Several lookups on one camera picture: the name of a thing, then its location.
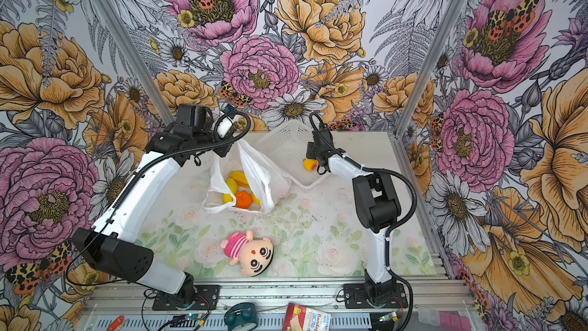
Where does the white plastic bag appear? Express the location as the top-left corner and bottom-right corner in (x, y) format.
(203, 141), (292, 213)

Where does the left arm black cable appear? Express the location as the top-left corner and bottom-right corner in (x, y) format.
(63, 109), (253, 286)

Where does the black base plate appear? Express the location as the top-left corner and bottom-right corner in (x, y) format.
(153, 284), (221, 311)
(343, 280), (409, 309)

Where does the pink plastic box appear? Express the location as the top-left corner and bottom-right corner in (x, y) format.
(418, 308), (472, 331)

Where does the orange round fruit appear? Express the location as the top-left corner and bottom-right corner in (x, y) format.
(235, 191), (254, 209)

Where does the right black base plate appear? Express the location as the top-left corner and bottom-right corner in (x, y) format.
(343, 280), (409, 309)

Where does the yellow mango fruit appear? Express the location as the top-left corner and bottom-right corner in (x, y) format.
(226, 178), (239, 195)

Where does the green circuit board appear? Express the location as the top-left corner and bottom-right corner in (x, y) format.
(172, 313), (209, 327)

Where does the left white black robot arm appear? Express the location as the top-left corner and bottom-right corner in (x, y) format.
(71, 104), (237, 307)

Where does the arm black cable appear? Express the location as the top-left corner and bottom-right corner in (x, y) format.
(308, 111), (418, 331)
(63, 109), (253, 286)

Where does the yellow peach with blush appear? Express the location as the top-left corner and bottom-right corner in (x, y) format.
(303, 159), (319, 173)

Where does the red white bandage box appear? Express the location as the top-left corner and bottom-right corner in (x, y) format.
(282, 303), (332, 331)

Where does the pink plush doll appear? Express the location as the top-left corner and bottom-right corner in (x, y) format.
(220, 231), (275, 277)

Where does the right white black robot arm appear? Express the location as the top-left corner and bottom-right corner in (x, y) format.
(306, 128), (401, 306)

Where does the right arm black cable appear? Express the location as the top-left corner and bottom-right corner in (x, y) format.
(308, 111), (418, 331)

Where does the white plastic mesh basket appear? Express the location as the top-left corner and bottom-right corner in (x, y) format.
(254, 120), (331, 190)

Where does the teal tape roll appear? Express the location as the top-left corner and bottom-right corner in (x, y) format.
(224, 302), (259, 331)

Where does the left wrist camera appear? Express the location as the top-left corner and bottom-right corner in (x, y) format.
(214, 110), (237, 140)

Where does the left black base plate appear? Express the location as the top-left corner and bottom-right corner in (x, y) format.
(153, 284), (221, 311)

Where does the red handled tool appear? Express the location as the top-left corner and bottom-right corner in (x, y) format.
(107, 316), (126, 331)

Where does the aluminium front rail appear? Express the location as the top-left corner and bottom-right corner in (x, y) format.
(84, 277), (473, 315)

